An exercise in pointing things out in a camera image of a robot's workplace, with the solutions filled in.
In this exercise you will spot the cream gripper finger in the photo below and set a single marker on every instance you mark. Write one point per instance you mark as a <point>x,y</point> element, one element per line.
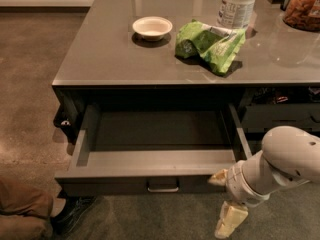
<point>219,178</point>
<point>231,216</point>

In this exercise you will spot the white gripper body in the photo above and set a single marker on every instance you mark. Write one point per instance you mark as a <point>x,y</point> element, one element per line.
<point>237,184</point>

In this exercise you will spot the grey top drawer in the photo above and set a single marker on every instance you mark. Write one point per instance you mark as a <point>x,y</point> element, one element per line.
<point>118,152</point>

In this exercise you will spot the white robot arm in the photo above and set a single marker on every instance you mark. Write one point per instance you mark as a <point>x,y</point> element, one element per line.
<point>289,157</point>

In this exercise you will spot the dark right-side drawers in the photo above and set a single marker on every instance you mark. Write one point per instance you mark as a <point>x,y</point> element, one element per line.
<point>266,107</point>

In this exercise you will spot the green chip bag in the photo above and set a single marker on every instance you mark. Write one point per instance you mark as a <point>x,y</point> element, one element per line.
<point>217,46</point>

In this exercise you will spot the grey counter cabinet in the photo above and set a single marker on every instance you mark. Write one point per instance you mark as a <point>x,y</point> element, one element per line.
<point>109,61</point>

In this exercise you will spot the black shoe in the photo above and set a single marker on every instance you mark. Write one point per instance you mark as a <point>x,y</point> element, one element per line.
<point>64,222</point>

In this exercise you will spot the white paper bowl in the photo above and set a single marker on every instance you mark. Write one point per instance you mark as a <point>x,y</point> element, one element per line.
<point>152,28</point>

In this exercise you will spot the white plastic tub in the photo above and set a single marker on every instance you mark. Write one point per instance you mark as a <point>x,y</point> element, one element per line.
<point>235,14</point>

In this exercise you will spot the clear jar of snacks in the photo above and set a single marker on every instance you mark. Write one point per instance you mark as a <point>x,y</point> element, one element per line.
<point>303,14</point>

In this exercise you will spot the brown trouser leg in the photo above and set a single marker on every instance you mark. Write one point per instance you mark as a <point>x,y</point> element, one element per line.
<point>24,212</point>

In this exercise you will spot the metal drawer handle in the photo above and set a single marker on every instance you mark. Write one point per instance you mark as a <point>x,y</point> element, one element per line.
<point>162,186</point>

